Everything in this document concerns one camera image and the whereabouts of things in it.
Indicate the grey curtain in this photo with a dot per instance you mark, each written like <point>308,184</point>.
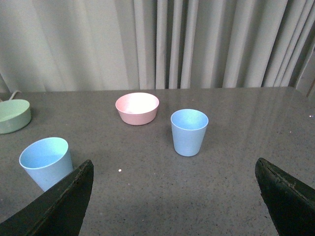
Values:
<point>72,45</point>

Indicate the blue cup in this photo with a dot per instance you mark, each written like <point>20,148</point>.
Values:
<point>47,161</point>
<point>188,131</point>

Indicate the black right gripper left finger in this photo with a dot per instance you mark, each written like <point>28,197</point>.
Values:
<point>57,212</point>

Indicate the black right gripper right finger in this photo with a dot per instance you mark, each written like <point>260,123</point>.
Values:
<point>290,202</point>

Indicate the pink bowl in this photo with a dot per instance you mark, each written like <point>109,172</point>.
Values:
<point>137,108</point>

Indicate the green bowl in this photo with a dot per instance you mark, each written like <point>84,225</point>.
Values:
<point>14,115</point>

